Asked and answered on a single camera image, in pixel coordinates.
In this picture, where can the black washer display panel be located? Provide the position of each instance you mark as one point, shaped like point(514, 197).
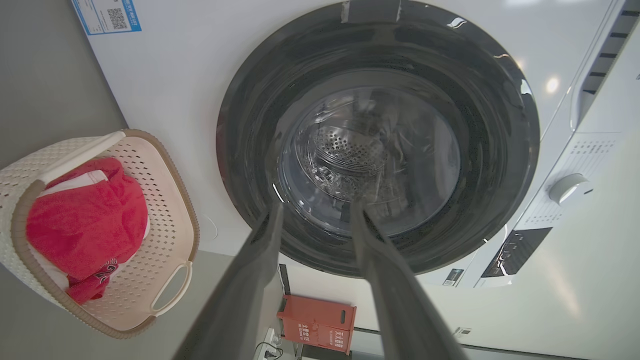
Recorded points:
point(517, 251)

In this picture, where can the red wall box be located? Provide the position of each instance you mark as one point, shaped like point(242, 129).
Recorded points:
point(317, 322)

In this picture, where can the cream perforated laundry basket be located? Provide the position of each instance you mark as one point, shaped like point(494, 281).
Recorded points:
point(165, 200)

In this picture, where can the white front-load washing machine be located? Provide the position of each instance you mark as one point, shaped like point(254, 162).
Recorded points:
point(180, 90)

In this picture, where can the black round washer door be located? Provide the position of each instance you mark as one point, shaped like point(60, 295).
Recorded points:
point(490, 165)

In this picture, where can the blue energy label sticker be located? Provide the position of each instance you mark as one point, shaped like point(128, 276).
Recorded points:
point(107, 17)

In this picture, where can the white power strip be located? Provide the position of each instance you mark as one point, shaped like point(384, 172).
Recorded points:
point(270, 340)

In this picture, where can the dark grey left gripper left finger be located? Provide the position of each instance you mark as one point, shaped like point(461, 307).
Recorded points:
point(240, 295)

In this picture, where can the white washer dial knob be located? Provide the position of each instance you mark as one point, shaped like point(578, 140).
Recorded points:
point(569, 188)

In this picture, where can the steel washer drum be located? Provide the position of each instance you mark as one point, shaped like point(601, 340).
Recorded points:
point(345, 150)

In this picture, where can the red and white garment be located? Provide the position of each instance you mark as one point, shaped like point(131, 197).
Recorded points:
point(85, 220)

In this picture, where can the round white filter cover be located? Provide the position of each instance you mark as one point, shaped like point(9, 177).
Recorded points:
point(207, 228)

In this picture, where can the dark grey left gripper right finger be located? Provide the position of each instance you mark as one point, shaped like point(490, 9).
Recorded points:
point(400, 305)

